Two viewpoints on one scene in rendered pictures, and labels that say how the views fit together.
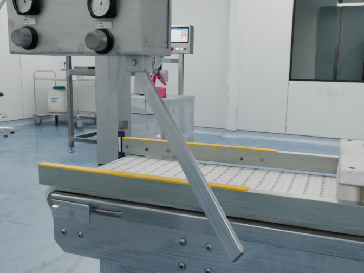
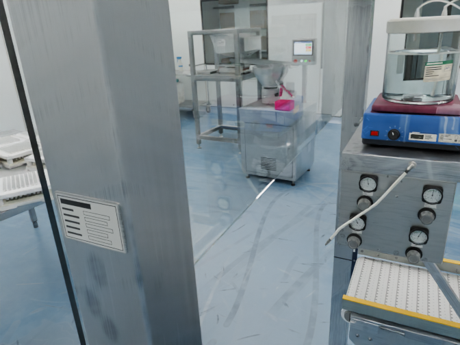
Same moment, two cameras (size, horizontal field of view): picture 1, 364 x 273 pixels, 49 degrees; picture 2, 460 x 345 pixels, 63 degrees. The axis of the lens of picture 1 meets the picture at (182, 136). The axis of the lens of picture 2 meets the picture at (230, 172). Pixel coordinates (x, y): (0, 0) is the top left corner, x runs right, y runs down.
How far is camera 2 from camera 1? 0.68 m
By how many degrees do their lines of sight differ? 13
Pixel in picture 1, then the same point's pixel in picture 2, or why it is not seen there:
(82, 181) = (376, 313)
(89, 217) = (378, 331)
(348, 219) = not seen: outside the picture
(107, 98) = not seen: hidden behind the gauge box
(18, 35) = (354, 244)
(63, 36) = (382, 244)
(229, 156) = (446, 267)
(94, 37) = (415, 257)
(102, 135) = not seen: hidden behind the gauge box
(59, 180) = (359, 309)
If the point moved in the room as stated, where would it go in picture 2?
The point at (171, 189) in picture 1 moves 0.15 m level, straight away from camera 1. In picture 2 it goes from (445, 328) to (418, 287)
